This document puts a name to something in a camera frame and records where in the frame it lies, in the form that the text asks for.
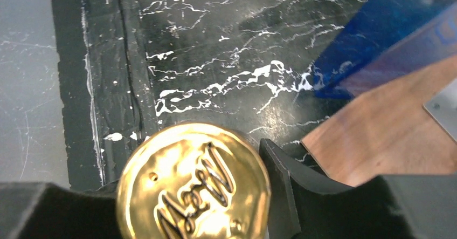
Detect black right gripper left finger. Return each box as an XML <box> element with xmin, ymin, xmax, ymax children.
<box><xmin>1</xmin><ymin>182</ymin><xmax>122</xmax><ymax>238</ymax></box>

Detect dark bottle gold cap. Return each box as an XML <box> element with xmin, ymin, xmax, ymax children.
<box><xmin>116</xmin><ymin>122</ymin><xmax>272</xmax><ymax>238</ymax></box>

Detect blue glass bottle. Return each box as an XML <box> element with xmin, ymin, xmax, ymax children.
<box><xmin>313</xmin><ymin>0</ymin><xmax>456</xmax><ymax>99</ymax></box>

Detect metal bracket on board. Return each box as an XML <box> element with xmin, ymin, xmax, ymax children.
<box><xmin>423</xmin><ymin>79</ymin><xmax>456</xmax><ymax>142</ymax></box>

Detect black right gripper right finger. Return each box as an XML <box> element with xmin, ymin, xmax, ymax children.
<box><xmin>259</xmin><ymin>139</ymin><xmax>456</xmax><ymax>238</ymax></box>

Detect wooden board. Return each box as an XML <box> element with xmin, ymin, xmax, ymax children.
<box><xmin>302</xmin><ymin>56</ymin><xmax>456</xmax><ymax>187</ymax></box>

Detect black base beam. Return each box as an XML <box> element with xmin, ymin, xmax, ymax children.
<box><xmin>51</xmin><ymin>0</ymin><xmax>158</xmax><ymax>191</ymax></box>

